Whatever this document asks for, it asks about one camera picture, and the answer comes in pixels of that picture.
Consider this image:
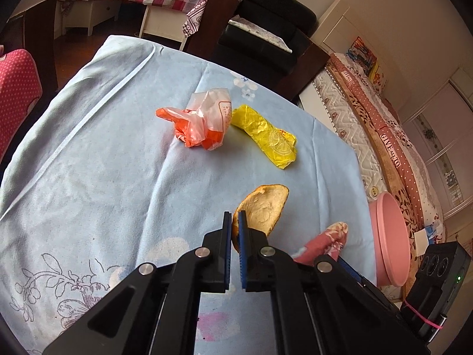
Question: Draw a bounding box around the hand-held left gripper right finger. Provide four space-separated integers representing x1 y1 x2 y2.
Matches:
238 211 431 355

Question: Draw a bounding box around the white bed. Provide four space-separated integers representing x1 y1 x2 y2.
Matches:
297 0 448 300

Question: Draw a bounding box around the pink plastic bucket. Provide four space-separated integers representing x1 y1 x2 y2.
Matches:
367 191 411 287

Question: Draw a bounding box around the red floral wrapper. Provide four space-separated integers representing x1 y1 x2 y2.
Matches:
294 222 349 266

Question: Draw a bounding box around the red floral patchwork blanket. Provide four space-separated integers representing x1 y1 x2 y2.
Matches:
325 54 446 252

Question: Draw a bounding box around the yellow crumpled wrapper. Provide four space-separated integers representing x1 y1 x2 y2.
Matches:
231 104 298 170

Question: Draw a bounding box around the blue and white tissue pack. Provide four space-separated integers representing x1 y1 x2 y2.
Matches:
414 224 437 256

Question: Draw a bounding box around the yellow pillow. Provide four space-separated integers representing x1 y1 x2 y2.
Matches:
370 64 388 95

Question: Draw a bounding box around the colourful printed pillow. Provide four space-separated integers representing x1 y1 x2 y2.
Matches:
347 37 378 71

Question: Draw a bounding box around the light blue floral tablecloth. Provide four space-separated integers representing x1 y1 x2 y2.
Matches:
0 35 378 355

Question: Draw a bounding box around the orange peel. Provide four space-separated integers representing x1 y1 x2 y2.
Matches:
232 184 289 252

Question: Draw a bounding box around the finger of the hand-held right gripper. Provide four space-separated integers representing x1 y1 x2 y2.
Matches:
337 256 405 320

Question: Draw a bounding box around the dark wooden side table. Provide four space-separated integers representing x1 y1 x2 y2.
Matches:
183 0 241 58
296 41 331 106

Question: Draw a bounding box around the white wooden table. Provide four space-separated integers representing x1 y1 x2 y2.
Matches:
61 2 189 50

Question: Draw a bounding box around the white floral seat cushion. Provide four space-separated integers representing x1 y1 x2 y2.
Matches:
227 17 292 53

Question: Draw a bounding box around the black leather armchair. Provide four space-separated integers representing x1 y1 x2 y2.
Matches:
207 0 318 100

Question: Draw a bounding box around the orange and white plastic bag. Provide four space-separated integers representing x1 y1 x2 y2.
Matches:
155 88 233 151

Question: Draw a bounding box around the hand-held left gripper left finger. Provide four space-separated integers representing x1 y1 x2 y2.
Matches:
42 211 233 355

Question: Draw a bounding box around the white wardrobe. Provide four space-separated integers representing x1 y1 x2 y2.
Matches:
401 67 473 230

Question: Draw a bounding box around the dark wooden chair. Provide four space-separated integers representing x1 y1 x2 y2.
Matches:
7 0 60 93

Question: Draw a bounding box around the red polka-dot chair cover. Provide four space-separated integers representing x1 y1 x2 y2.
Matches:
0 48 42 163

